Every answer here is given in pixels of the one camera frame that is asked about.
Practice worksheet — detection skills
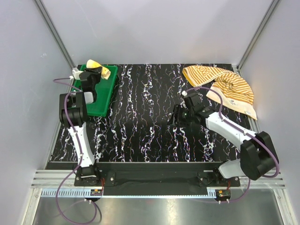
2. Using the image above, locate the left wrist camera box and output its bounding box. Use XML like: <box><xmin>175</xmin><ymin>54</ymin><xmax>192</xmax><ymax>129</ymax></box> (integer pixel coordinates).
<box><xmin>69</xmin><ymin>67</ymin><xmax>82</xmax><ymax>80</ymax></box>

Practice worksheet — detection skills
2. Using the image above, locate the yellow orange striped towel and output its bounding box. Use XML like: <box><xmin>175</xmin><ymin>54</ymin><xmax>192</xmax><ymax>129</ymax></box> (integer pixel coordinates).
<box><xmin>183</xmin><ymin>65</ymin><xmax>257</xmax><ymax>120</ymax></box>

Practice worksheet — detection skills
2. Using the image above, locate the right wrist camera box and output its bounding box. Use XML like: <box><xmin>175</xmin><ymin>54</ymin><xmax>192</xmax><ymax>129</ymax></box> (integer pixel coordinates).
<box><xmin>181</xmin><ymin>91</ymin><xmax>204</xmax><ymax>110</ymax></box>

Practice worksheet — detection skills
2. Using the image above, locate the yellow cream towel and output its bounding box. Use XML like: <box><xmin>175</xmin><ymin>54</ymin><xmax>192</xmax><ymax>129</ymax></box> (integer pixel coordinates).
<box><xmin>86</xmin><ymin>60</ymin><xmax>111</xmax><ymax>80</ymax></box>

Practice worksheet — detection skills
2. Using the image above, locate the right small controller board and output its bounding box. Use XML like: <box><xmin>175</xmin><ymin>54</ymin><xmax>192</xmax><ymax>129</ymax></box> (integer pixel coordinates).
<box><xmin>217</xmin><ymin>189</ymin><xmax>231</xmax><ymax>199</ymax></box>

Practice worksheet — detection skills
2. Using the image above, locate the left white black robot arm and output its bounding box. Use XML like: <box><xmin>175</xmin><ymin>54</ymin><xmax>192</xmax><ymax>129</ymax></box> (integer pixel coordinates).
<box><xmin>59</xmin><ymin>66</ymin><xmax>102</xmax><ymax>187</ymax></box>

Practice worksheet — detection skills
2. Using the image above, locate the green plastic tray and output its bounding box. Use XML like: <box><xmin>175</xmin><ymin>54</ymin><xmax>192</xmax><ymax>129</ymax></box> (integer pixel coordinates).
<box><xmin>86</xmin><ymin>65</ymin><xmax>118</xmax><ymax>117</ymax></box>

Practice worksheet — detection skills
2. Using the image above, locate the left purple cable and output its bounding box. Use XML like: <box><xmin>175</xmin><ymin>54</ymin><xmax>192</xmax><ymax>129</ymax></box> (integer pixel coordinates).
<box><xmin>52</xmin><ymin>76</ymin><xmax>103</xmax><ymax>223</ymax></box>

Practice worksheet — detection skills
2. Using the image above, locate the small controller board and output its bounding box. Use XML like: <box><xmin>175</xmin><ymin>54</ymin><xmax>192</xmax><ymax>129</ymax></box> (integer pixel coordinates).
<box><xmin>90</xmin><ymin>189</ymin><xmax>103</xmax><ymax>196</ymax></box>
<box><xmin>217</xmin><ymin>189</ymin><xmax>231</xmax><ymax>199</ymax></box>

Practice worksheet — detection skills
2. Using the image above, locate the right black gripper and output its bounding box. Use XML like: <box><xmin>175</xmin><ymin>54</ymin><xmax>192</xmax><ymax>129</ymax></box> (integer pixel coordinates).
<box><xmin>166</xmin><ymin>104</ymin><xmax>194</xmax><ymax>128</ymax></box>

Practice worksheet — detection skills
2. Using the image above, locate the slotted aluminium cable duct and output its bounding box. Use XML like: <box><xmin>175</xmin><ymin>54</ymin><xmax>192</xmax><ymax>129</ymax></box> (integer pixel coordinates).
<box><xmin>41</xmin><ymin>187</ymin><xmax>216</xmax><ymax>199</ymax></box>

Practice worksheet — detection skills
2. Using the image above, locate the left small controller board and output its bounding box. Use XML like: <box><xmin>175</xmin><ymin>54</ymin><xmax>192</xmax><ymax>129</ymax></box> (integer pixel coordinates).
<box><xmin>90</xmin><ymin>189</ymin><xmax>103</xmax><ymax>196</ymax></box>

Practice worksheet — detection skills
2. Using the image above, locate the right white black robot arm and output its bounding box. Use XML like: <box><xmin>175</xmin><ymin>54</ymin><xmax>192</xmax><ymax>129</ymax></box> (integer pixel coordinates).
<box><xmin>168</xmin><ymin>105</ymin><xmax>279</xmax><ymax>186</ymax></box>

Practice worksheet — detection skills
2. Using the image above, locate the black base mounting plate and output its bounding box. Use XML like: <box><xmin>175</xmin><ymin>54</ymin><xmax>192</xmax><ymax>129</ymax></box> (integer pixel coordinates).
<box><xmin>74</xmin><ymin>161</ymin><xmax>242</xmax><ymax>196</ymax></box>

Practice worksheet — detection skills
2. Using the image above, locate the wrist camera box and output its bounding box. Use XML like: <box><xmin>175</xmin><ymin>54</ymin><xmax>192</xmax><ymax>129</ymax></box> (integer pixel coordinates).
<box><xmin>181</xmin><ymin>91</ymin><xmax>204</xmax><ymax>110</ymax></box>
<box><xmin>69</xmin><ymin>67</ymin><xmax>82</xmax><ymax>80</ymax></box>

